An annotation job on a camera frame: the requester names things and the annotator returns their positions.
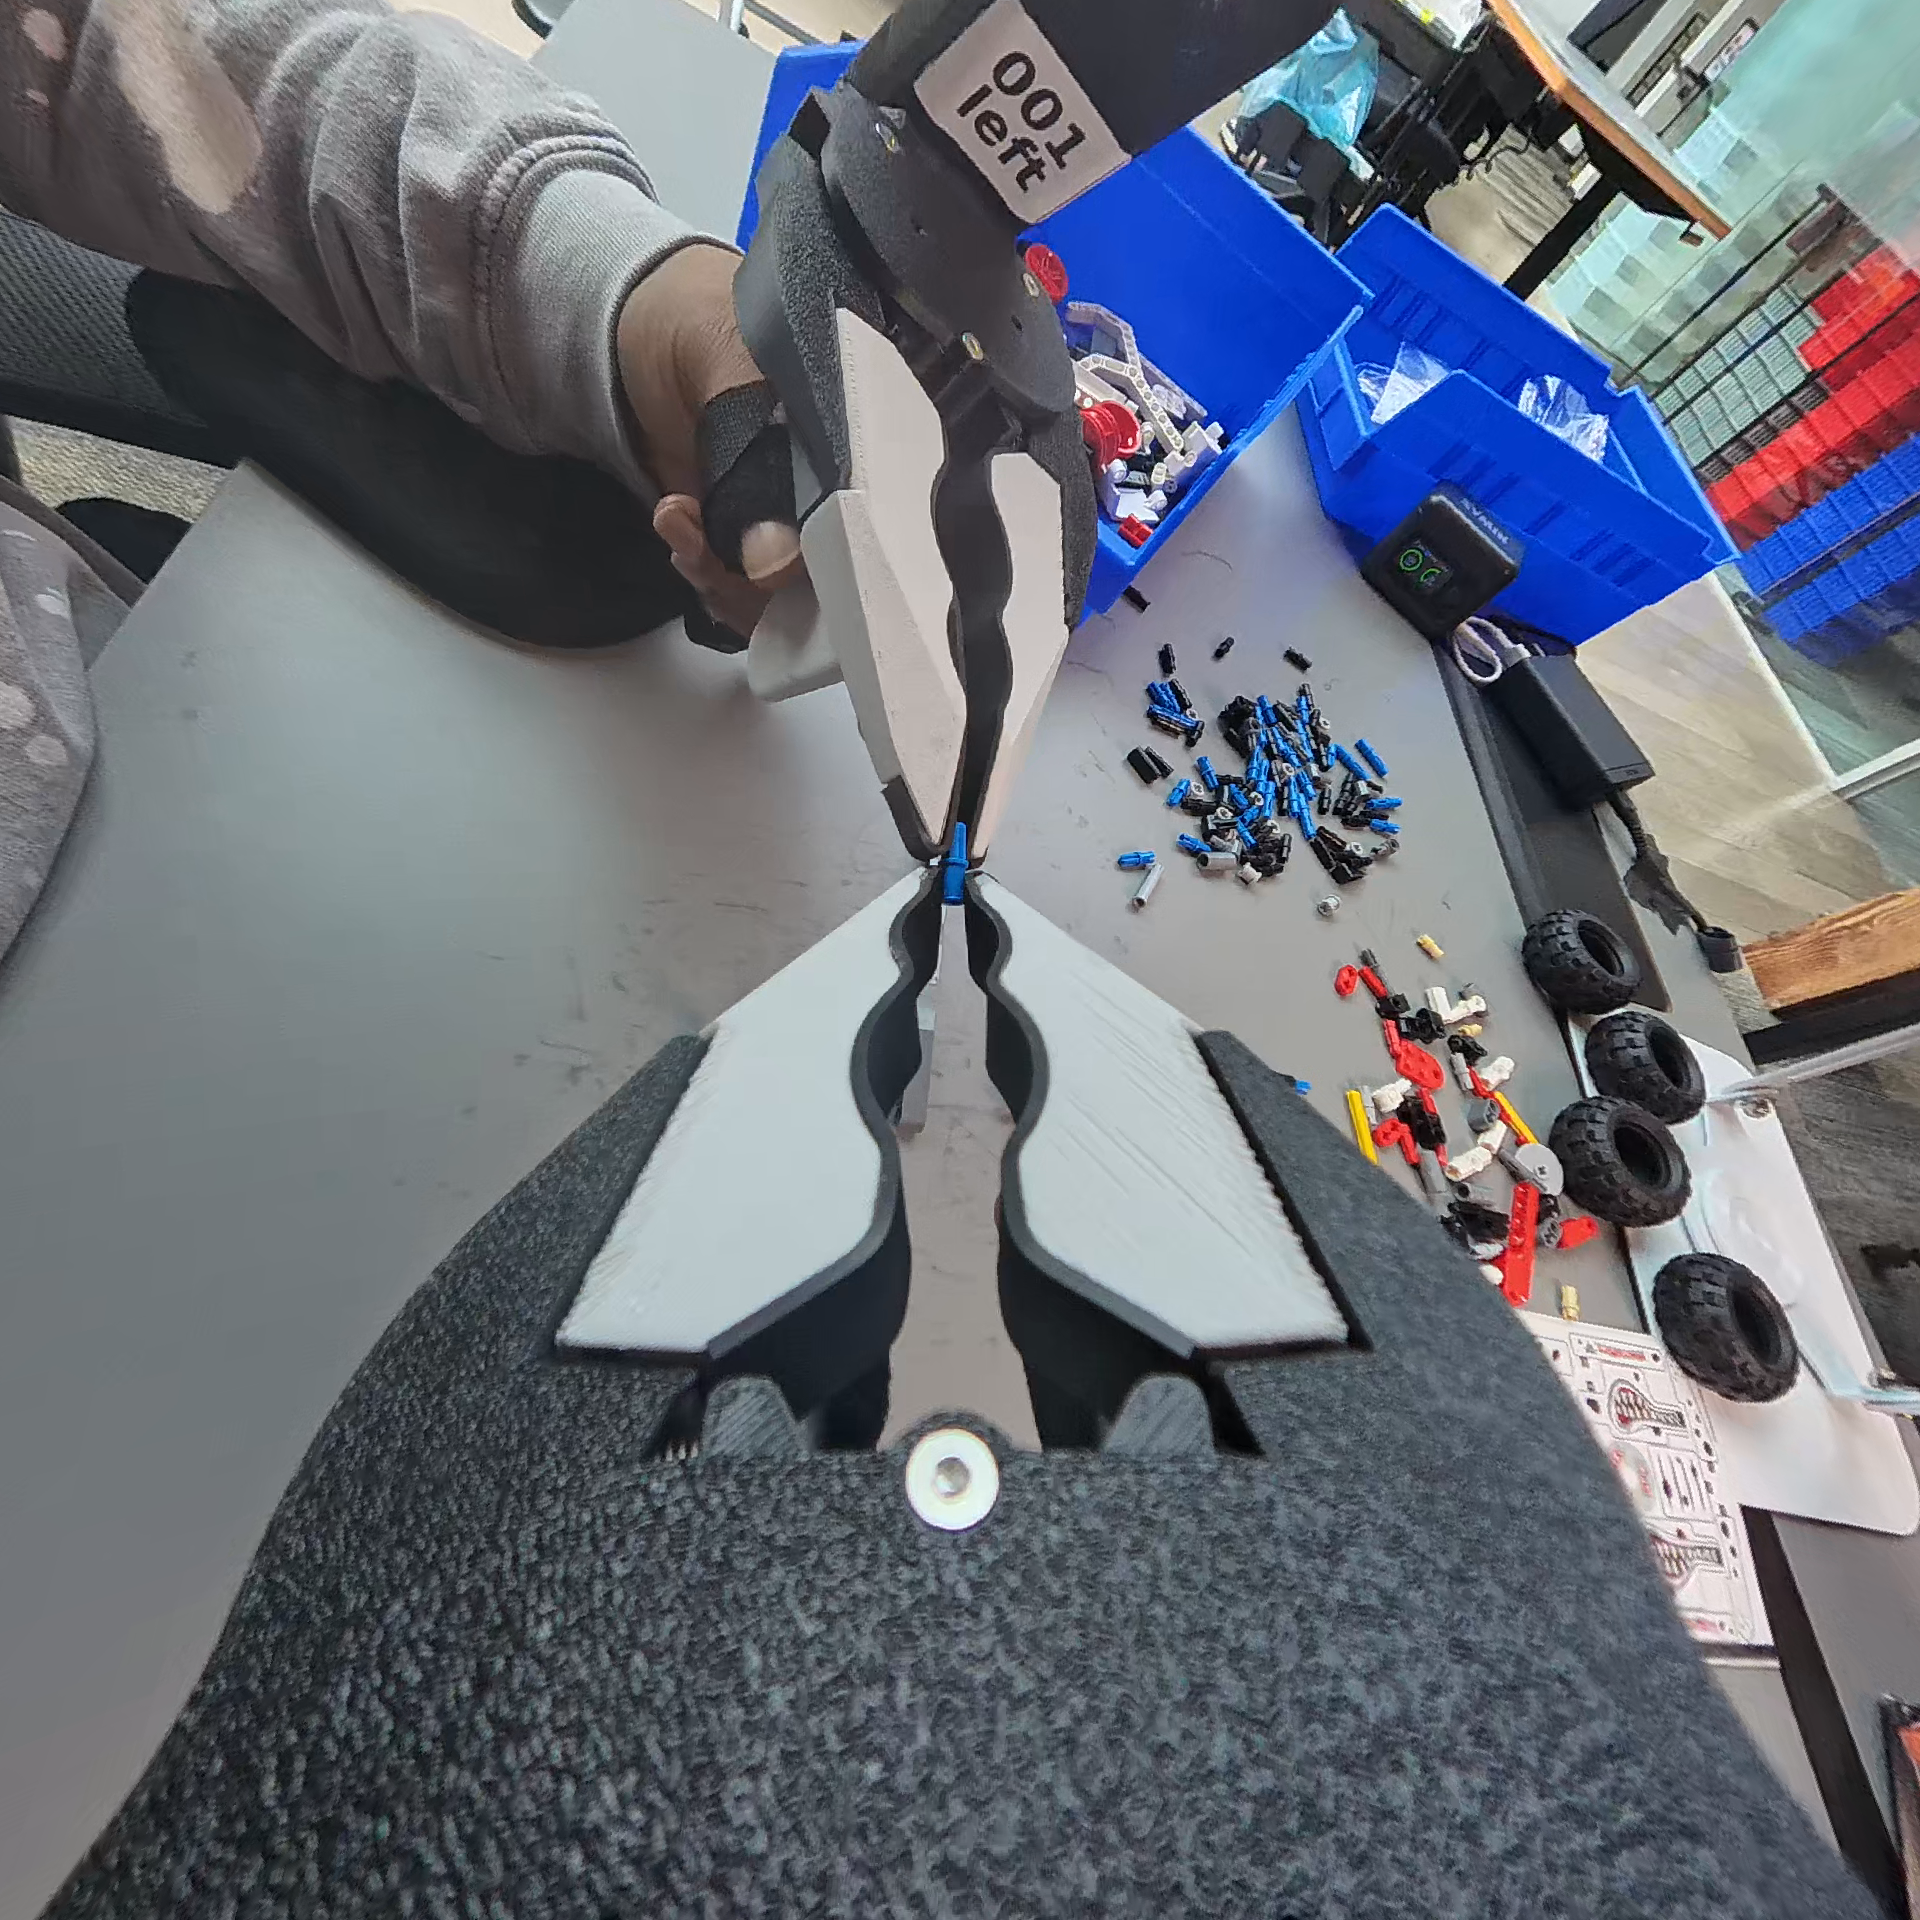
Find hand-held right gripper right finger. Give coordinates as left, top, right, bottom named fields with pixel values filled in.
left=965, top=873, right=1356, bottom=1368

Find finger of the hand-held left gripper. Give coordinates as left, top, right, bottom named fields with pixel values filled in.
left=965, top=448, right=1076, bottom=846
left=801, top=307, right=986, bottom=859

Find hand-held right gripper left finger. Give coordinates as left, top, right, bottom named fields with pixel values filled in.
left=555, top=873, right=944, bottom=1370

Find person's left forearm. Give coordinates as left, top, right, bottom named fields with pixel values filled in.
left=0, top=0, right=740, bottom=506

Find grey desk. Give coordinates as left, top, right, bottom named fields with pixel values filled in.
left=0, top=0, right=1920, bottom=1920

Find person's left hand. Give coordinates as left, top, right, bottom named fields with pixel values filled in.
left=614, top=241, right=806, bottom=643

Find pile of white red parts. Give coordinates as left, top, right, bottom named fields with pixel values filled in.
left=1019, top=241, right=1234, bottom=550

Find grey toy beam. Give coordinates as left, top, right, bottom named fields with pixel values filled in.
left=897, top=977, right=952, bottom=1130

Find large blue storage bin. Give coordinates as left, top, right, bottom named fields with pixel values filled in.
left=757, top=37, right=1369, bottom=618

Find pile of red black parts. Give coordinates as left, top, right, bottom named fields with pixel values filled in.
left=1333, top=931, right=1600, bottom=1301

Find pile of blue black pins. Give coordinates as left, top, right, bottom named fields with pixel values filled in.
left=1117, top=638, right=1405, bottom=889

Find black power bank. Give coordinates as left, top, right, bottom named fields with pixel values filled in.
left=1362, top=488, right=1526, bottom=641

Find blue plastic bag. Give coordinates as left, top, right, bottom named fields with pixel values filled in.
left=1246, top=11, right=1384, bottom=154

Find black toy tyre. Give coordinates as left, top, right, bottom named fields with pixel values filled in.
left=1652, top=1252, right=1802, bottom=1405
left=1522, top=909, right=1644, bottom=1018
left=1584, top=1010, right=1710, bottom=1125
left=1548, top=1096, right=1694, bottom=1230

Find blue storage bin with bags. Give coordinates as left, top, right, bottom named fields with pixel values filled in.
left=1296, top=202, right=1741, bottom=650

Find black power adapter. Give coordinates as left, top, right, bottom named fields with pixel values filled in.
left=1486, top=646, right=1656, bottom=811

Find printed sticker sheet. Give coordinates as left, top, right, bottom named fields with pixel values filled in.
left=1522, top=1313, right=1781, bottom=1653

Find clear acrylic stand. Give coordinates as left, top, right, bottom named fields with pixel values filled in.
left=1704, top=1035, right=1920, bottom=1414

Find wooden table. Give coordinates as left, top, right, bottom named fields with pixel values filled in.
left=1486, top=0, right=1745, bottom=242

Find wooden block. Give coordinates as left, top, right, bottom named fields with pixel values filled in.
left=1747, top=892, right=1920, bottom=1010

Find white plastic bag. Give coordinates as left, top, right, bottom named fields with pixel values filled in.
left=1568, top=1030, right=1920, bottom=1539

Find stacks of red blue bins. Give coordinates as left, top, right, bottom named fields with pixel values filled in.
left=1697, top=241, right=1920, bottom=665

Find person's grey patterned clothing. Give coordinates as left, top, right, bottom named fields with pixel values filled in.
left=0, top=497, right=100, bottom=962

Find black cable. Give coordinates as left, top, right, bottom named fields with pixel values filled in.
left=1604, top=792, right=1741, bottom=971

